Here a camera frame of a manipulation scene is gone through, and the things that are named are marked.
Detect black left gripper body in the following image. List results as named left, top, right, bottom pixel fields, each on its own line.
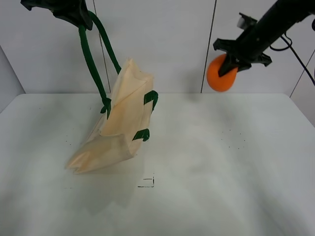
left=21, top=0, right=93, bottom=30

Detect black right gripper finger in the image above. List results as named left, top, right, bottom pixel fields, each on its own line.
left=218, top=55, right=238, bottom=77

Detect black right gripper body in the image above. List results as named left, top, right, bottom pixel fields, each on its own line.
left=213, top=13, right=272, bottom=71

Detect orange with stem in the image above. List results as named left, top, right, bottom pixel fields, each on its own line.
left=207, top=54, right=238, bottom=92

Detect white linen bag green handles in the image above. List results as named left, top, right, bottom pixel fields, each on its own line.
left=66, top=12, right=158, bottom=174

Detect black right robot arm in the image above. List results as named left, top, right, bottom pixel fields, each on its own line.
left=211, top=0, right=315, bottom=77

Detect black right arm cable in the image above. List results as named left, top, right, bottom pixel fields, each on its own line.
left=270, top=17, right=315, bottom=87

